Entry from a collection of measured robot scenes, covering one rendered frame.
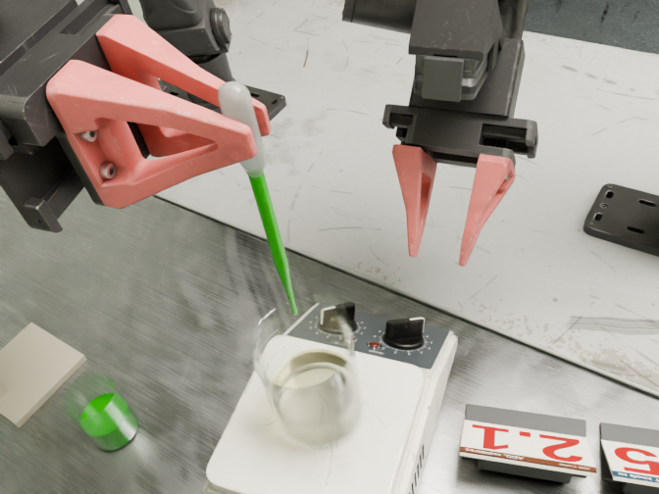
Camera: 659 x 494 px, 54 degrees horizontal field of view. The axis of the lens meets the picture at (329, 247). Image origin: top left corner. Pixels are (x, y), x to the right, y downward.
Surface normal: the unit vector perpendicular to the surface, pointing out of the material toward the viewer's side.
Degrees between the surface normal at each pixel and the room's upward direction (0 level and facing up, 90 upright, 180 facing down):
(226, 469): 0
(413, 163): 61
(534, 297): 0
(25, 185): 90
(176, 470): 0
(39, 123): 90
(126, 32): 22
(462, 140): 40
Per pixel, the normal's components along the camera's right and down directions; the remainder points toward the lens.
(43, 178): 0.93, 0.17
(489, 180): -0.37, 0.30
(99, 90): 0.22, -0.55
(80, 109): 0.02, 0.74
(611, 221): -0.13, -0.68
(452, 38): -0.33, -0.06
